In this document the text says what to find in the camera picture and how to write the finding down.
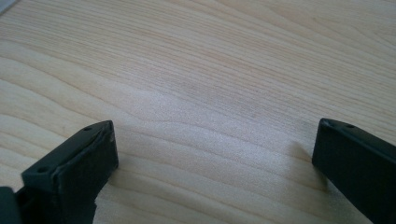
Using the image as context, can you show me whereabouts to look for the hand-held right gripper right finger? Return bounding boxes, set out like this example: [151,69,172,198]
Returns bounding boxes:
[312,118,396,224]

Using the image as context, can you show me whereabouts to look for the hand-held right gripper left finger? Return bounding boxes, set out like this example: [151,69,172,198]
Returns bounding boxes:
[16,119,120,224]

